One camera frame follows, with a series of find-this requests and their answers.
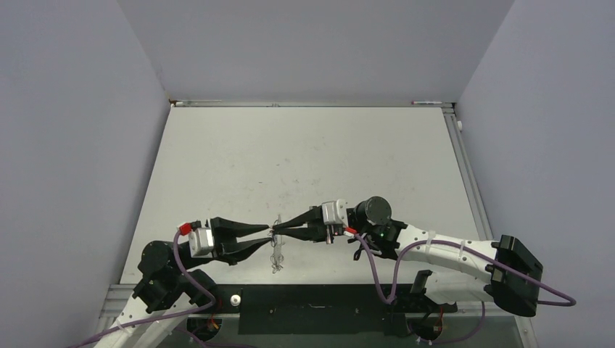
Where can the aluminium rail right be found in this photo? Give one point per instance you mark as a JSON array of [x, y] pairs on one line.
[[476, 203]]

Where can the aluminium rail back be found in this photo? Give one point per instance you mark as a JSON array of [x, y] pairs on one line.
[[339, 103]]

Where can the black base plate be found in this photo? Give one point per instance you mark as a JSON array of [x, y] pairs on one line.
[[314, 309]]

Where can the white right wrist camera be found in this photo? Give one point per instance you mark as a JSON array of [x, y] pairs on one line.
[[335, 212]]

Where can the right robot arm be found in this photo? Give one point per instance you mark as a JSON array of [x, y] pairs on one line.
[[503, 272]]

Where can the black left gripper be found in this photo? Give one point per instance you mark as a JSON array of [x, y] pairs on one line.
[[225, 246]]

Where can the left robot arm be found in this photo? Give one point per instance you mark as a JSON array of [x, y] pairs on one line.
[[173, 286]]

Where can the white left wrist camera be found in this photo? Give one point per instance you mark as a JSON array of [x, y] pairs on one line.
[[201, 242]]

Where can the aluminium rail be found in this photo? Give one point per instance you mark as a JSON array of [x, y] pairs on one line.
[[476, 203], [339, 103]]

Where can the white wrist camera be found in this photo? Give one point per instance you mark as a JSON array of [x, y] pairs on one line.
[[201, 242], [335, 212]]

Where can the metal keyring plate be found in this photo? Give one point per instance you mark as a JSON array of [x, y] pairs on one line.
[[277, 257]]

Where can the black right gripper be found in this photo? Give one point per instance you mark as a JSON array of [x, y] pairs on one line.
[[317, 230]]

